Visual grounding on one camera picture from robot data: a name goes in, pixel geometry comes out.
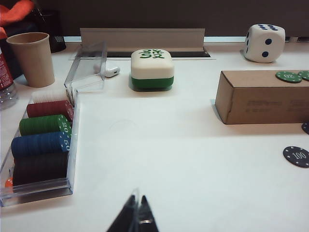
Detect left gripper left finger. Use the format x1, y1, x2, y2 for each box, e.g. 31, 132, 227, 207
106, 188, 140, 232

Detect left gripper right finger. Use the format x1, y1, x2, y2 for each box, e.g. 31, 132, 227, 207
140, 195, 160, 232

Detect clear plastic chip case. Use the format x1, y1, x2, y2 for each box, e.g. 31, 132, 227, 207
0, 40, 108, 208

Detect black chip stack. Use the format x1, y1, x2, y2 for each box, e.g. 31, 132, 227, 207
12, 151, 70, 187

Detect blue chip stack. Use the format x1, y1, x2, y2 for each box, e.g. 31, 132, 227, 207
11, 131, 72, 159

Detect green chip stack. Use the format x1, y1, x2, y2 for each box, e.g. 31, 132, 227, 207
18, 114, 72, 136

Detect red chip stack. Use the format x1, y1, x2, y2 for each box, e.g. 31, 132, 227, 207
26, 100, 75, 122

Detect white chip stack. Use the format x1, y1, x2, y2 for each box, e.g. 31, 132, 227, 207
32, 89, 67, 104

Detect black 100 poker chip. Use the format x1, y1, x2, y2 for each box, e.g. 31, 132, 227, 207
282, 145, 309, 168

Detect brown cardboard box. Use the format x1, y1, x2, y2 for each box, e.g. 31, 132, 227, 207
214, 70, 309, 125

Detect large white green mahjong tile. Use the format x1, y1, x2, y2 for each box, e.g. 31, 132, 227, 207
130, 48, 175, 92

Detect white earbuds case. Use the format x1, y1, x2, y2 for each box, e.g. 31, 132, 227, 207
93, 62, 121, 78

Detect kraft paper cup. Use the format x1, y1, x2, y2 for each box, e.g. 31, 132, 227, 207
6, 32, 56, 88

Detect clear bottle red label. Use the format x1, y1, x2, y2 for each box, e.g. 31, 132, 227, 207
0, 47, 19, 112

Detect black mesh pen holder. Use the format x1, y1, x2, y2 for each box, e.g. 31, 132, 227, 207
31, 9, 67, 53

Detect wide grey desk partition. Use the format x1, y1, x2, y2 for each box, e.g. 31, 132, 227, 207
31, 0, 309, 37

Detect large white dice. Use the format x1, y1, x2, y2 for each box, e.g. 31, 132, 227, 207
243, 23, 286, 64

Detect orange cloth item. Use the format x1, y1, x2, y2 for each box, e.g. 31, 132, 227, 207
0, 0, 34, 39

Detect grey cable tray flap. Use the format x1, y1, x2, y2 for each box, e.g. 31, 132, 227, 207
80, 28, 206, 52

